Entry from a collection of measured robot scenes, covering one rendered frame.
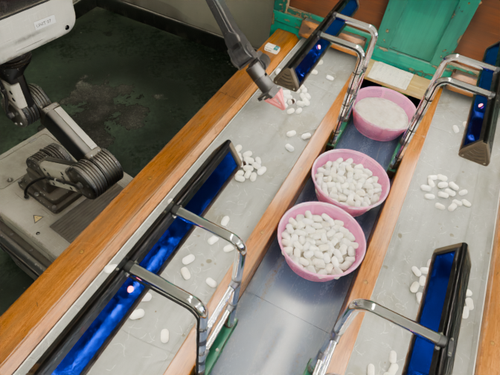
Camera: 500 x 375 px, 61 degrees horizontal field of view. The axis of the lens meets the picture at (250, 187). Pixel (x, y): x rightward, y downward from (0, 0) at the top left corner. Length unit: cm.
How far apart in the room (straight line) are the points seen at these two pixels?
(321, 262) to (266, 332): 25
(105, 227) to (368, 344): 79
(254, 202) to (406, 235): 49
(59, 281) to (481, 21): 172
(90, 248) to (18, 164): 77
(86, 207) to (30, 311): 61
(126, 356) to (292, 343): 43
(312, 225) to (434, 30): 101
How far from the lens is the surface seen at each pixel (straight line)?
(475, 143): 128
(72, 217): 171
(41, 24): 130
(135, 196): 136
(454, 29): 197
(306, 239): 132
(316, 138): 159
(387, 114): 186
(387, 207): 145
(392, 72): 203
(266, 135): 159
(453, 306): 90
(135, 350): 115
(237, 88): 175
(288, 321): 126
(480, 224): 161
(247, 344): 122
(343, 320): 89
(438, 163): 173
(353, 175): 154
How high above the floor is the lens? 182
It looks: 50 degrees down
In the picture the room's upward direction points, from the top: 9 degrees clockwise
